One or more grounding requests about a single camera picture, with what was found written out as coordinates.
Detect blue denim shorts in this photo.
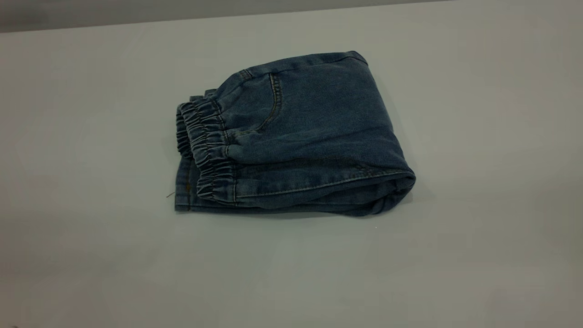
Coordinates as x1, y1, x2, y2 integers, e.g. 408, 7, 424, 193
174, 50, 417, 217

